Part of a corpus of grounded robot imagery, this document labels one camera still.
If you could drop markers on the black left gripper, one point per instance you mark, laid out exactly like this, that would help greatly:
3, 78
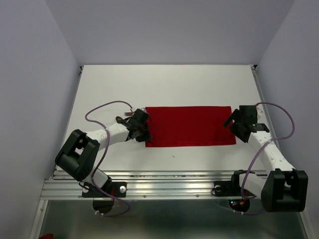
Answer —
146, 137

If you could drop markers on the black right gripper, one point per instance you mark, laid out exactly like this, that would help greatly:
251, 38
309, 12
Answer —
236, 132

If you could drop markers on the red cloth napkin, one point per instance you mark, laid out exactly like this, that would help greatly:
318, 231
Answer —
190, 126

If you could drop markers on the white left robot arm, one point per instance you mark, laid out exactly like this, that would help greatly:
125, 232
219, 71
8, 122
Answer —
79, 152

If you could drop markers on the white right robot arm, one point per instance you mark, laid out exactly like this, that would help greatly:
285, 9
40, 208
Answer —
270, 177

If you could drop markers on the dark wooden spoon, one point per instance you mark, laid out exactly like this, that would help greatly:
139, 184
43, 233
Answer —
121, 120

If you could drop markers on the red object bottom left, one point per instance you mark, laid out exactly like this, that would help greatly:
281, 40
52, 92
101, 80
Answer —
47, 236

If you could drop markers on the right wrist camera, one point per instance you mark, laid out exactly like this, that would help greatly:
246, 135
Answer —
259, 113

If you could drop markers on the aluminium right side rail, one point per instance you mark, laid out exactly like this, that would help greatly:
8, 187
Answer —
261, 94

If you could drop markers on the aluminium rail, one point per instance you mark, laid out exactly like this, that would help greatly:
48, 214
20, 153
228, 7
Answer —
67, 114
261, 94

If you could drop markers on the aluminium front rail frame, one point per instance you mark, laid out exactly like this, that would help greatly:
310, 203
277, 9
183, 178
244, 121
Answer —
143, 185

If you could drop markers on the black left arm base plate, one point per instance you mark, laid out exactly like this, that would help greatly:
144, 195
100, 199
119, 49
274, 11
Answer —
116, 189

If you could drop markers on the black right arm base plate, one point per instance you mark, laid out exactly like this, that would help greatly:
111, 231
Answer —
226, 190

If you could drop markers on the aluminium left side rail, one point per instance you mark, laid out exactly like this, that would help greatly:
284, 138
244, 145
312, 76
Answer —
67, 114

